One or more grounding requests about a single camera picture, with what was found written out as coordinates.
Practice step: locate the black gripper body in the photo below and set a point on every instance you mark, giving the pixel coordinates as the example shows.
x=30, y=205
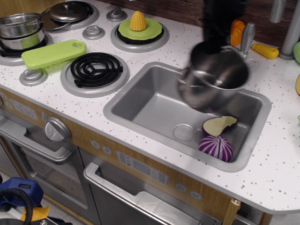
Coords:
x=218, y=16

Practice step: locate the large steel pot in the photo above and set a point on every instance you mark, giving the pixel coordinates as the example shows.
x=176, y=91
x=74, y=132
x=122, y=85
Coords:
x=212, y=77

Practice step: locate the grey toy sink basin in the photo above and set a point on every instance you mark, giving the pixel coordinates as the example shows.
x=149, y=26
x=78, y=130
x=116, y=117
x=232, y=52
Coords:
x=150, y=104

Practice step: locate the steel pot lid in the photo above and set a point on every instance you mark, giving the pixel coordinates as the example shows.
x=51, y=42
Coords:
x=68, y=12

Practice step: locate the orange pumpkin toy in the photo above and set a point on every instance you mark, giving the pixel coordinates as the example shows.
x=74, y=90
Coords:
x=236, y=32

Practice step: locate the silver toy faucet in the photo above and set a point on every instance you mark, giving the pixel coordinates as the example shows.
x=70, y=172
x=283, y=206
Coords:
x=246, y=41

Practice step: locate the grey hanging pipe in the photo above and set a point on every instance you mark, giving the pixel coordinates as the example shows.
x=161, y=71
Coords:
x=278, y=7

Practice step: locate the green round plate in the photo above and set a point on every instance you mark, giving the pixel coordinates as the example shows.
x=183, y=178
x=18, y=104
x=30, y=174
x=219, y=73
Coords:
x=154, y=28

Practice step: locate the yellow corn cob toy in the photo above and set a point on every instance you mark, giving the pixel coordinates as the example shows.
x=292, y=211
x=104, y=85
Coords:
x=138, y=22

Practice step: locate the green cabbage toy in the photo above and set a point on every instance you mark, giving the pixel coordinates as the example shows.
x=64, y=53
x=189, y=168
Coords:
x=296, y=52

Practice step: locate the grey stove knob back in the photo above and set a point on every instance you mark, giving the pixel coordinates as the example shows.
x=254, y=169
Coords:
x=116, y=15

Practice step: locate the grey stove knob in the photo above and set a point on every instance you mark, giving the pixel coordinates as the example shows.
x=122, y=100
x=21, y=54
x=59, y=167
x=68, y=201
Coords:
x=116, y=15
x=33, y=77
x=93, y=33

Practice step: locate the yellow red fruit slice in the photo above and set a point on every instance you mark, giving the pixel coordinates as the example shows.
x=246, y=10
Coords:
x=297, y=85

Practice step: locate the purple eggplant slice toy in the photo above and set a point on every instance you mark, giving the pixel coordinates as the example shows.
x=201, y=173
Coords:
x=217, y=125

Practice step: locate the grey stove knob middle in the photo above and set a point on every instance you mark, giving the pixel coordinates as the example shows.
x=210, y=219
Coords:
x=93, y=33

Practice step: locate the purple striped onion toy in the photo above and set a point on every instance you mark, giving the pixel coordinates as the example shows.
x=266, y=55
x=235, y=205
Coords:
x=217, y=147

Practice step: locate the black front coil burner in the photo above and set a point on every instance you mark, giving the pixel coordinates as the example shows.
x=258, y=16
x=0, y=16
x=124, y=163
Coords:
x=95, y=70

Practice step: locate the green plastic cutting board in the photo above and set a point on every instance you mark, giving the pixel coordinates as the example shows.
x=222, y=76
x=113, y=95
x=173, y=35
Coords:
x=53, y=54

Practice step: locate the grey stove knob front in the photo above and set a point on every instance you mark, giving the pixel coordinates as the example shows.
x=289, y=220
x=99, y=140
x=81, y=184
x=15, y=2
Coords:
x=33, y=77

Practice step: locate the silver oven knob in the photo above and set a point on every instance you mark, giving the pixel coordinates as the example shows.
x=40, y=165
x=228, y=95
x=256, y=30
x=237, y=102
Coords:
x=55, y=130

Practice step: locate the small stacked steel pots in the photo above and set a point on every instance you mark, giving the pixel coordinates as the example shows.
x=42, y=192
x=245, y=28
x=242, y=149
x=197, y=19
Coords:
x=21, y=31

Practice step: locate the toy dishwasher door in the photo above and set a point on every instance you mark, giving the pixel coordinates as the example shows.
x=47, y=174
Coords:
x=123, y=199

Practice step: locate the toy oven door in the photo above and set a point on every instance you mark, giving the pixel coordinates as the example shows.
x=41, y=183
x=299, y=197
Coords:
x=56, y=166

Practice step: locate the blue clamp tool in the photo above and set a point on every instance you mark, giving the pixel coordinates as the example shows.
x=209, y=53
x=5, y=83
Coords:
x=20, y=192

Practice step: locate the yellow cloth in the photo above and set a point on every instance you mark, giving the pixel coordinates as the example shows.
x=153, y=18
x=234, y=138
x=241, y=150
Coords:
x=39, y=213

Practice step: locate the yellow toy knife handle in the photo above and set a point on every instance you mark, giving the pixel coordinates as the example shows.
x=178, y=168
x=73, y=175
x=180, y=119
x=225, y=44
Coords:
x=268, y=52

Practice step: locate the grey vertical post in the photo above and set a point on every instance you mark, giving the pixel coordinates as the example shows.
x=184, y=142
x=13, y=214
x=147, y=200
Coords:
x=292, y=36

